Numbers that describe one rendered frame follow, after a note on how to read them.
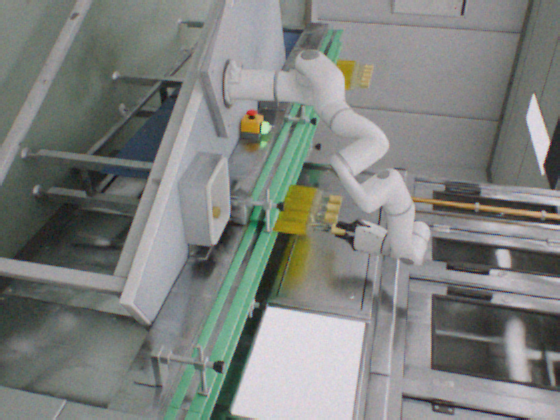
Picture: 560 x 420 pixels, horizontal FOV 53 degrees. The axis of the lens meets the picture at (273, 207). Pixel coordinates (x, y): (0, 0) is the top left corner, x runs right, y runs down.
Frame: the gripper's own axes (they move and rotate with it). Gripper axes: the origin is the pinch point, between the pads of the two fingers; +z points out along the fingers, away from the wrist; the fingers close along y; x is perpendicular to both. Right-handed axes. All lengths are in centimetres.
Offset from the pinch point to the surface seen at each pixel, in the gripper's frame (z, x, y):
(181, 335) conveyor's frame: 18, 68, 7
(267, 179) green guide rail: 28.0, 1.5, 13.0
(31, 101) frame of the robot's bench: 95, 34, 42
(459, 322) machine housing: -44.4, 6.5, -16.8
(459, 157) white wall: 41, -590, -306
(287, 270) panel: 13.5, 14.3, -12.6
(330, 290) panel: -3.6, 16.5, -12.5
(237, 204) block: 28.8, 20.0, 14.2
